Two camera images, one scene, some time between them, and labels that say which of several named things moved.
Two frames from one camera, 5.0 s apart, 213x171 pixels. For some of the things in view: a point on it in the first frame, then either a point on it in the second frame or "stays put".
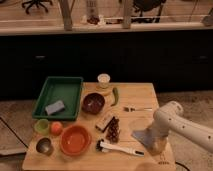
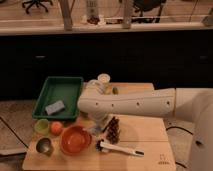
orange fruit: (56, 128) stays put
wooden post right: (127, 14) stays put
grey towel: (147, 136) to (95, 130)
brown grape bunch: (112, 134) stays put
